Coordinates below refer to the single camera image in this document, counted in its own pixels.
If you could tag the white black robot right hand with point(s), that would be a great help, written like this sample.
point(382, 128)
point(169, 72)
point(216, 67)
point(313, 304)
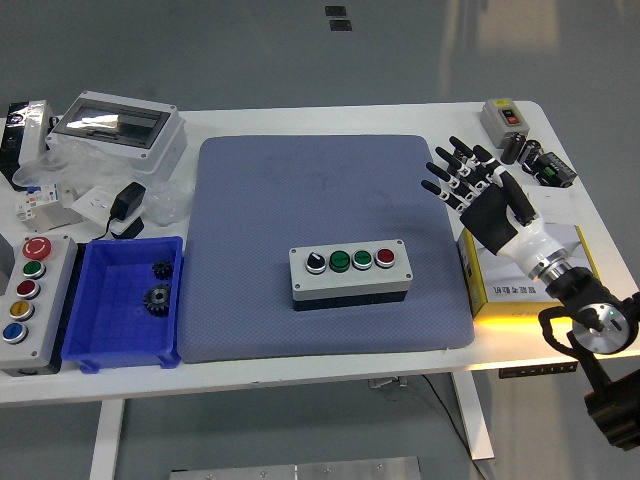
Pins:
point(492, 217)

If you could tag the grey four-button control box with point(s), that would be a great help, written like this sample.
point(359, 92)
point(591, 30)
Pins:
point(350, 285)

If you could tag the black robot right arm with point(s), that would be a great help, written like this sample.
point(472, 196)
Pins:
point(580, 290)

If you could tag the grey five-button control box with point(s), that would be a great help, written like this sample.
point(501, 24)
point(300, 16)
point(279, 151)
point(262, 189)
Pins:
point(49, 285)

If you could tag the black cylindrical capacitor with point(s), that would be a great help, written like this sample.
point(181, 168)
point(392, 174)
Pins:
point(512, 149)
point(529, 152)

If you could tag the yellow white cardboard box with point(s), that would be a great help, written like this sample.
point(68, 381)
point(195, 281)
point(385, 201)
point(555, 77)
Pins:
point(495, 295)

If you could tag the black module with green terminal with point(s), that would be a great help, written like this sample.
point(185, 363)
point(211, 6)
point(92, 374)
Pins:
point(555, 170)

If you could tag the black table control panel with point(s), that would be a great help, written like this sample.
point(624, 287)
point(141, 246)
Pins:
point(537, 370)

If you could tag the white table leg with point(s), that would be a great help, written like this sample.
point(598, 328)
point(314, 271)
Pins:
point(106, 440)
point(475, 420)

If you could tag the blue-grey mat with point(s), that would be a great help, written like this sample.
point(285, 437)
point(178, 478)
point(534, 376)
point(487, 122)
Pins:
point(250, 200)

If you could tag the black floor plate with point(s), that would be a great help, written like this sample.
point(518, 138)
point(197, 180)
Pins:
point(340, 25)
point(336, 11)

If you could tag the silver metal plate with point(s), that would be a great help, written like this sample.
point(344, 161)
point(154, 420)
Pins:
point(300, 470)

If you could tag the small black bevel gear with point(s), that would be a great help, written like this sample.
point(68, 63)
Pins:
point(162, 269)

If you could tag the large black bevel gear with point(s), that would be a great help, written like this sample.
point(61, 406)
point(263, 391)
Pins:
point(157, 300)

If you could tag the black power adapter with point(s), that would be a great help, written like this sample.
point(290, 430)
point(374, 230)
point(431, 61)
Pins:
point(127, 199)

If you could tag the blue plastic bin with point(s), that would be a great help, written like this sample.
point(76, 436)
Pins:
point(115, 320)

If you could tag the clear plastic bag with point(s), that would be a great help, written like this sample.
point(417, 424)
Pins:
point(95, 167)

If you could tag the white circuit breaker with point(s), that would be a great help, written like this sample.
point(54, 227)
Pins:
point(40, 200)

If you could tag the white wall switch panel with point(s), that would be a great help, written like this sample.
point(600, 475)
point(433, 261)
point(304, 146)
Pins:
point(555, 205)

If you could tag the small grey two-button switch box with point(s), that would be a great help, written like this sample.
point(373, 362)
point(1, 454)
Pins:
point(495, 125)

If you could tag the grey metal bracket under table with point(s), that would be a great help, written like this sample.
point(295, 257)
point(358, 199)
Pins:
point(387, 383)

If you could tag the grey enclosure with clear lid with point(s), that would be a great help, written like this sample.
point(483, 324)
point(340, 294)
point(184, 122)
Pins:
point(165, 142)

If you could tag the white wall socket plate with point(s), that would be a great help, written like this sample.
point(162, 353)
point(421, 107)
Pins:
point(92, 202)

